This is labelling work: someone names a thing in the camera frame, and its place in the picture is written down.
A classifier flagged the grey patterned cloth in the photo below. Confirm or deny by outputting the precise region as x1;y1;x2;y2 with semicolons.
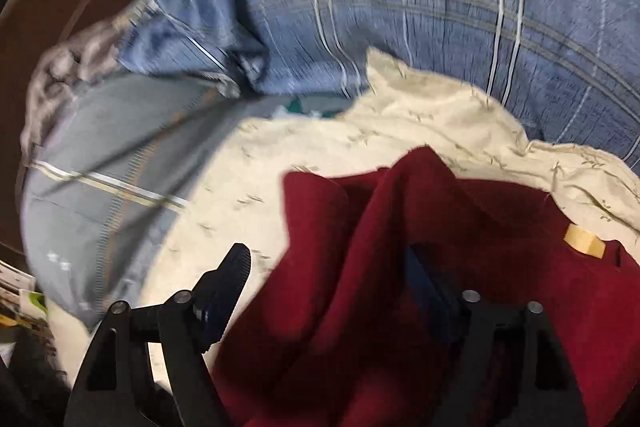
25;14;146;148

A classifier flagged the teal white cloth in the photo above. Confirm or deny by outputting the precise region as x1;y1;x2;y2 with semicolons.
270;96;351;120

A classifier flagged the colourful paper clutter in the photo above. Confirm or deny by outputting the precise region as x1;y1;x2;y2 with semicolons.
0;261;48;329

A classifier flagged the cream printed cloth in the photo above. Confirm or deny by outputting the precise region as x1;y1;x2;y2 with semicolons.
45;47;640;408

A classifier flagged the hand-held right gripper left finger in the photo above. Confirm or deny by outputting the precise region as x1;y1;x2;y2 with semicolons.
64;243;252;427

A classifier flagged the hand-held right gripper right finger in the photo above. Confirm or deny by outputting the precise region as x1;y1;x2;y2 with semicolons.
404;246;588;427

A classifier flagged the blue striped bedsheet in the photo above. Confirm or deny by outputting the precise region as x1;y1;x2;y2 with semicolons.
120;0;640;145

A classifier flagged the dark cloth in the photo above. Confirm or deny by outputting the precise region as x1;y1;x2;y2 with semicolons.
0;327;72;427

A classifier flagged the grey-blue striped pillow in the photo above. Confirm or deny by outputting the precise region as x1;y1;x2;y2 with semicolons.
20;72;281;330

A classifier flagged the dark red garment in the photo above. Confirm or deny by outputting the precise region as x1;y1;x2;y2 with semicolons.
210;147;640;427

